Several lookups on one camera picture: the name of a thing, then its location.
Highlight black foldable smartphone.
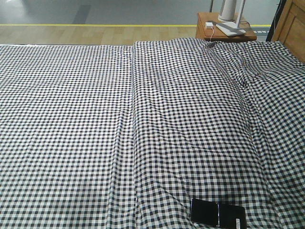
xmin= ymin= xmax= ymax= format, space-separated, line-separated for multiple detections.
xmin=191 ymin=198 xmax=247 ymax=229

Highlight checkered bed sheet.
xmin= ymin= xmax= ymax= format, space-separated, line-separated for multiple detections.
xmin=0 ymin=45 xmax=138 ymax=229

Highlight checkered duvet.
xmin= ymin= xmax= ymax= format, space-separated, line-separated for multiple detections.
xmin=108 ymin=37 xmax=305 ymax=229

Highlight wooden nightstand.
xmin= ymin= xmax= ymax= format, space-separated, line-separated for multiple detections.
xmin=195 ymin=12 xmax=257 ymax=43

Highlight white charger adapter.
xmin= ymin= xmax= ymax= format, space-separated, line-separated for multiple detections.
xmin=205 ymin=21 xmax=214 ymax=29

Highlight white cylindrical heater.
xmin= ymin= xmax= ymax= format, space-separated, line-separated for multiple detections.
xmin=218 ymin=0 xmax=236 ymax=22

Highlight wooden headboard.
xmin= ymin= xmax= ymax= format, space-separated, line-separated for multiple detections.
xmin=272 ymin=0 xmax=305 ymax=62

